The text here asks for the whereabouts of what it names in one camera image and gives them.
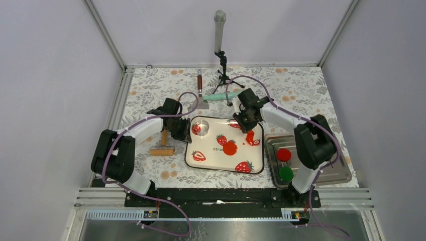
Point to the silver microphone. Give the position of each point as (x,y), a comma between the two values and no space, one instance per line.
(219,19)

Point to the wooden handled metal scraper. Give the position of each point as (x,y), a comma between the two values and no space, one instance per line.
(199,103)

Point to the orange dough scrap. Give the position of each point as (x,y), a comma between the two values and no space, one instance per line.
(250,138)

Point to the green dough disc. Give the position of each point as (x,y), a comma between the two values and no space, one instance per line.
(286,174)

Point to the small round metal cup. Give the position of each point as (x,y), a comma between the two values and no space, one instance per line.
(200,128)

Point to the red dough disc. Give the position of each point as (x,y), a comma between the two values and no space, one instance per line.
(283,155)

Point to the strawberry print white tray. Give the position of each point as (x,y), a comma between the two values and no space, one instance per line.
(219,144)

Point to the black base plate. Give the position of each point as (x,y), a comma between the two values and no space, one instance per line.
(222,203)

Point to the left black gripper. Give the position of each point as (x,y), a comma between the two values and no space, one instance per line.
(185,135)

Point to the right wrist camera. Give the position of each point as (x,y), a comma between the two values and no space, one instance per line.
(249,99)

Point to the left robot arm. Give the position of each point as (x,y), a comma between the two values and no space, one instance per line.
(114,156)

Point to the orange dough piece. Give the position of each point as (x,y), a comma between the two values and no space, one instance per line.
(230,148)

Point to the floral pattern table mat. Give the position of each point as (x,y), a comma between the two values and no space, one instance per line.
(299,89)

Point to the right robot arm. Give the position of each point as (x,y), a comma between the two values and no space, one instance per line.
(315,143)

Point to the wooden dough roller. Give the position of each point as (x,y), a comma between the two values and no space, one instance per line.
(163,149)

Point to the stainless steel tray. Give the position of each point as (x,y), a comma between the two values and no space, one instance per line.
(337,173)

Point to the mint green rolling pin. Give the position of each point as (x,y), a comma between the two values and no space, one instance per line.
(221,96)

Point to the black tripod mic stand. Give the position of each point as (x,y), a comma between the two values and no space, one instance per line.
(223,77)

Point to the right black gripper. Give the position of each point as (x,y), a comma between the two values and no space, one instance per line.
(244,127)

